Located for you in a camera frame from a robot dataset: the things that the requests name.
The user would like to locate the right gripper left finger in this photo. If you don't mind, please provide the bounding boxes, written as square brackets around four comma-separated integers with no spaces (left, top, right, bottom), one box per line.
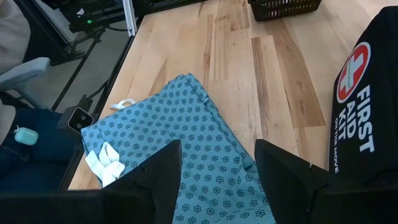
[102,139,183,224]

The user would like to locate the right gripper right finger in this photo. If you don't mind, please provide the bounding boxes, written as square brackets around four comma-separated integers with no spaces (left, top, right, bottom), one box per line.
[254,139,330,224]

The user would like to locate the black plastic slotted basket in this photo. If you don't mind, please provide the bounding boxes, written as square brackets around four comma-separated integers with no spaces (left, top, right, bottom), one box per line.
[248,0,323,22]

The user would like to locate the teal patterned folded gown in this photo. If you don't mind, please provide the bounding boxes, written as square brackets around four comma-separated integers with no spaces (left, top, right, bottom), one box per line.
[81,73,276,224]

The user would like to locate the person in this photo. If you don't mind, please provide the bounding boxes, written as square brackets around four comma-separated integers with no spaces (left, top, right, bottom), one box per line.
[0,0,78,190]

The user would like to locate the black first aid kit pouch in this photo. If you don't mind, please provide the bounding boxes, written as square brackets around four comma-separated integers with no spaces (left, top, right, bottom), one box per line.
[328,6,398,184]

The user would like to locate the teal earbud case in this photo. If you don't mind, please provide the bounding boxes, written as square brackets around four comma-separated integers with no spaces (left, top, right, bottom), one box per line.
[14,126,39,146]

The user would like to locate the black device with green light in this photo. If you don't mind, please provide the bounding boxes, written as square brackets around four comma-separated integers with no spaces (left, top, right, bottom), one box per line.
[58,0,127,34]

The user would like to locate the small black table camera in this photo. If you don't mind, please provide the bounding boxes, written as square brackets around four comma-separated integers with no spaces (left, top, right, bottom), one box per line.
[57,106,95,134]

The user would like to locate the silver frame bracket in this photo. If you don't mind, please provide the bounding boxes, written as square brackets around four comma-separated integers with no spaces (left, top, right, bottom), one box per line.
[122,0,137,37]

